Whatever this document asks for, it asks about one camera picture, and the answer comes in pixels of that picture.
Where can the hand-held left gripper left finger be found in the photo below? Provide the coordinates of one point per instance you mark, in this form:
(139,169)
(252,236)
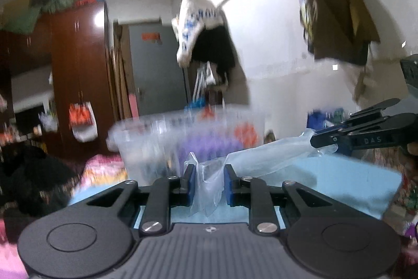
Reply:
(192,182)

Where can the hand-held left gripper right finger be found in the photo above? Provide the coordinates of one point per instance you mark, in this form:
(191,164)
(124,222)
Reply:
(228,184)

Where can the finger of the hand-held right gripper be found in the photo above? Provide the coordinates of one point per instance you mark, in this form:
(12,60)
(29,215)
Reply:
(378,107)
(375,133)

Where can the clear plastic bag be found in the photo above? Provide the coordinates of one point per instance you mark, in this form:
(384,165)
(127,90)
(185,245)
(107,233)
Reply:
(261,161)

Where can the purple tissue pack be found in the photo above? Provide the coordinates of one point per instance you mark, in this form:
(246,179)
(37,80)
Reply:
(209,145)

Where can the orange packet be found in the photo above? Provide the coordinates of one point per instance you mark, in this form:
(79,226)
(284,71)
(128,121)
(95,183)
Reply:
(245,132)

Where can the clear plastic storage box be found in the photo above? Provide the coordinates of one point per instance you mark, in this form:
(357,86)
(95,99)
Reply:
(147,148)

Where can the blue tote bag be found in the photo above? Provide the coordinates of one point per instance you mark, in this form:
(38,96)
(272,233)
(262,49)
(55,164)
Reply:
(315,120)

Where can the pink floral bedsheet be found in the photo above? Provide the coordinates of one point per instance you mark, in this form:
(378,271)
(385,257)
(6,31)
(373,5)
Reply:
(101,169)

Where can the olive hanging garment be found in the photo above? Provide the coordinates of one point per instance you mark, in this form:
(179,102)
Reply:
(339,20)

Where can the pink foam board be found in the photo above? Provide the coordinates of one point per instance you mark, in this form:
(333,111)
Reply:
(134,105)

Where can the white folding rack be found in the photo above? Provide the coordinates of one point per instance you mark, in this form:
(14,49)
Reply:
(201,86)

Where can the grey door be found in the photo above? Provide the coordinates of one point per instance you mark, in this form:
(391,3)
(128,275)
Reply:
(156,73)

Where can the red white bag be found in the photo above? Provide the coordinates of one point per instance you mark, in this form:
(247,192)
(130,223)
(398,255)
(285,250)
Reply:
(81,120)

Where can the wooden sticks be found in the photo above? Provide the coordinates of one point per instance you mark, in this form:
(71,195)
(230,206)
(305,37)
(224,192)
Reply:
(119,69)

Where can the black hanging garment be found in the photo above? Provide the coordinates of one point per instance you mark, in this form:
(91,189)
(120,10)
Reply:
(215,48)

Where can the red door sign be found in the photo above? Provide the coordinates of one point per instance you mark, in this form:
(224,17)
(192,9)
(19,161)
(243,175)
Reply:
(151,37)

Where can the brown wooden wardrobe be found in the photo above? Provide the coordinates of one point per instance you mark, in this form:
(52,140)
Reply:
(78,69)

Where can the black fuzzy clothing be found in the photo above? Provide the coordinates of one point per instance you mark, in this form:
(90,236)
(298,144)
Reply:
(29,181)

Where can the hanging white plastic bag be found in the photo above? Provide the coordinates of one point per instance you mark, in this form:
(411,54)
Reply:
(196,14)

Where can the black monitor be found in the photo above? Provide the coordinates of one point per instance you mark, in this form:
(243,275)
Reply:
(29,117)

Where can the green cloth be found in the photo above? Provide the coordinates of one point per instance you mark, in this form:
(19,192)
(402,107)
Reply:
(36,12)

